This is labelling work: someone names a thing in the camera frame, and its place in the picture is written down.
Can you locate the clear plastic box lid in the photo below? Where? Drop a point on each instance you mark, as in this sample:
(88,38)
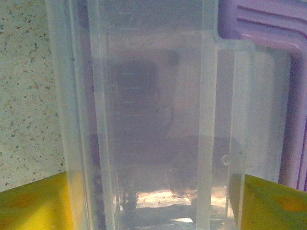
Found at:
(153,95)

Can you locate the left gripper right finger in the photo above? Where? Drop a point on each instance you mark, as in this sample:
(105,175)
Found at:
(275,210)

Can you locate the purple plastic tool box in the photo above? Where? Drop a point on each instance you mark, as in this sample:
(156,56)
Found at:
(275,19)

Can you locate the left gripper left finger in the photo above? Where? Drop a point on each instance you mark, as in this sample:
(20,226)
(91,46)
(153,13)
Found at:
(31,208)

